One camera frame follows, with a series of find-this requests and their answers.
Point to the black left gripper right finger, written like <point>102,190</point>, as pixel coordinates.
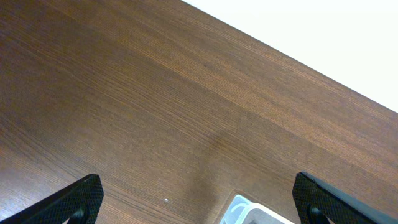
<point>319,202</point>

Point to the clear plastic container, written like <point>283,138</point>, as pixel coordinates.
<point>241,210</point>

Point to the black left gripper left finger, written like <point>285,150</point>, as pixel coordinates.
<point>78,203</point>

